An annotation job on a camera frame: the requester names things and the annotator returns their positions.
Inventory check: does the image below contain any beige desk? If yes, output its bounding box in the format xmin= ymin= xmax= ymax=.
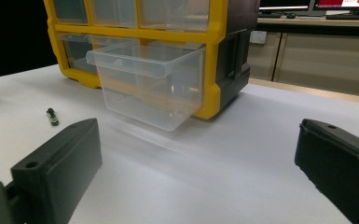
xmin=246 ymin=16 xmax=359 ymax=99

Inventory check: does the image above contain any yellow black drawer cabinet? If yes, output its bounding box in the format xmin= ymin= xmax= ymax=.
xmin=43 ymin=0 xmax=261 ymax=120

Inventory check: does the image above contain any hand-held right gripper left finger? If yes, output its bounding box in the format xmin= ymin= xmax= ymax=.
xmin=10 ymin=118 xmax=104 ymax=224

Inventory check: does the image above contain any black keyboard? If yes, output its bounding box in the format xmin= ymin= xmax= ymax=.
xmin=325 ymin=13 xmax=359 ymax=21
xmin=257 ymin=10 xmax=284 ymax=19

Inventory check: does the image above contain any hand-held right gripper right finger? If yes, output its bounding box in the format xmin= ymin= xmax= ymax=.
xmin=294 ymin=118 xmax=359 ymax=224

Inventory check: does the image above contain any clear small drawer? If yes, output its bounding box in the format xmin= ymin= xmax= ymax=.
xmin=56 ymin=32 xmax=106 ymax=75
xmin=90 ymin=0 xmax=138 ymax=29
xmin=138 ymin=0 xmax=211 ymax=33

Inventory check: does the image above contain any computer monitor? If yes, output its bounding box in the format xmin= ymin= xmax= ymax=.
xmin=258 ymin=0 xmax=312 ymax=12
xmin=312 ymin=0 xmax=359 ymax=11

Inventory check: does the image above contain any white wall socket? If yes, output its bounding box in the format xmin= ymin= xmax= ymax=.
xmin=249 ymin=30 xmax=268 ymax=45

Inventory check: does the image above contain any small black screw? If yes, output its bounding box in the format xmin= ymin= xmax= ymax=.
xmin=46 ymin=107 xmax=60 ymax=127

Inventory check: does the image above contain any clear plastic drawer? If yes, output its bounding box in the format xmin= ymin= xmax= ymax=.
xmin=86 ymin=42 xmax=207 ymax=132

